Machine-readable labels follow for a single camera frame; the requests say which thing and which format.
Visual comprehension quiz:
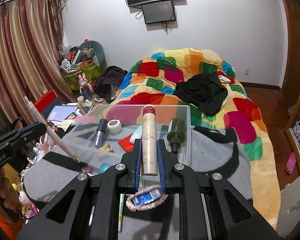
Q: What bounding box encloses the white marker pen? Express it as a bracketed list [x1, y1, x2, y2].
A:
[24, 96, 80, 163]

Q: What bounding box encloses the white green ointment tube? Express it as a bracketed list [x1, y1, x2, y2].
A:
[118, 194, 125, 232]

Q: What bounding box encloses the pink braided bracelet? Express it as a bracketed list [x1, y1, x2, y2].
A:
[125, 184, 170, 212]

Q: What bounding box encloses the purple spray bottle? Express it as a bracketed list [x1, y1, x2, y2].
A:
[95, 119, 108, 148]

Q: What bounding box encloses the red tea package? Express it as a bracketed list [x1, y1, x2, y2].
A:
[118, 134, 134, 152]

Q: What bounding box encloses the white gauze tape roll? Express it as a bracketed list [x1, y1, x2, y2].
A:
[107, 119, 122, 134]

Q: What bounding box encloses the beige tube red cap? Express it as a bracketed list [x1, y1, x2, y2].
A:
[141, 105, 158, 177]

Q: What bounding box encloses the blue Max staples box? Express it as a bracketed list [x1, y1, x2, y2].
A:
[132, 188, 163, 206]

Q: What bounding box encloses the mint green bottle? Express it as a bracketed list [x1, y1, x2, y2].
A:
[129, 125, 142, 144]

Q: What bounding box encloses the red box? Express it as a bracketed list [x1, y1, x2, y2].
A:
[34, 90, 57, 113]

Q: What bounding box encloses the blue white booklet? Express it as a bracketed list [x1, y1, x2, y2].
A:
[47, 105, 77, 121]

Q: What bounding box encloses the teal tape roll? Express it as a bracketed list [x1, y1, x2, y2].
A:
[98, 163, 112, 174]

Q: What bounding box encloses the clear plastic storage bin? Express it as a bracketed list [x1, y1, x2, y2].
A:
[63, 105, 191, 174]

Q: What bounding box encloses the pink rabbit toy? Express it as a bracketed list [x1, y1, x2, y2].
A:
[78, 73, 94, 101]

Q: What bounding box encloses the dark green glass bottle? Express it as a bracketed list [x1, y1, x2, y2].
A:
[167, 118, 186, 154]

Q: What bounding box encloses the dark purple clothes pile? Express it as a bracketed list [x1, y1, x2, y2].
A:
[93, 66, 128, 103]

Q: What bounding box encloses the green storage box clutter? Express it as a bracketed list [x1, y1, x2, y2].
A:
[59, 40, 107, 91]

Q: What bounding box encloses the striped brown curtain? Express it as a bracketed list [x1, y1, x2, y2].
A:
[0, 0, 76, 124]

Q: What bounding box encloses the pink slipper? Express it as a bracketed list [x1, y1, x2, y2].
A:
[285, 152, 297, 175]

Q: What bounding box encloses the black clothing on bed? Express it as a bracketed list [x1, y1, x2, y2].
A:
[173, 73, 228, 116]

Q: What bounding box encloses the colourful patchwork blanket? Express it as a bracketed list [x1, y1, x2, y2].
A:
[114, 48, 281, 226]

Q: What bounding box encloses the wooden wardrobe shelf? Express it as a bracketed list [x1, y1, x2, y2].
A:
[281, 0, 300, 172]

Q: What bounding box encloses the wall mounted monitor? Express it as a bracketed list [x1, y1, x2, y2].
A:
[141, 1, 175, 24]

